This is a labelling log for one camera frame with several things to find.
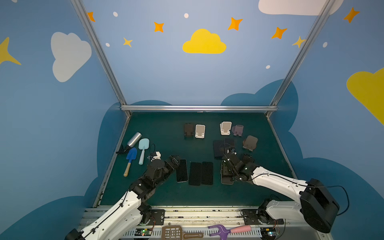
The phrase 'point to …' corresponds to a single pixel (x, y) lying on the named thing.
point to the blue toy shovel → (131, 154)
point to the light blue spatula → (143, 144)
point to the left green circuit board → (143, 232)
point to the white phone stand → (225, 127)
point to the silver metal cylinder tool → (133, 140)
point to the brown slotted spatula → (175, 232)
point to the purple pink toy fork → (223, 231)
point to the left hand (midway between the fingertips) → (180, 161)
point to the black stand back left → (188, 131)
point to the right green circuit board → (268, 233)
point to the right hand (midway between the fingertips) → (227, 164)
